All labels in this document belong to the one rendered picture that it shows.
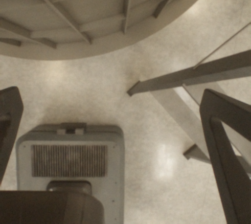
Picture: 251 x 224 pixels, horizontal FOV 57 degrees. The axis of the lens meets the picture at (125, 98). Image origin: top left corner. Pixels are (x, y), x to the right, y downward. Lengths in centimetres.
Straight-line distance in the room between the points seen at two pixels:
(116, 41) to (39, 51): 43
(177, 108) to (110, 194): 52
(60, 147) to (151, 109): 55
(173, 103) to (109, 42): 51
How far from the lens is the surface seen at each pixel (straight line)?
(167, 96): 105
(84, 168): 116
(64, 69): 136
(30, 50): 139
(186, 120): 108
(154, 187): 151
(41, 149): 118
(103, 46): 131
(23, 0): 60
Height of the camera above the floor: 132
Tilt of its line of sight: 84 degrees down
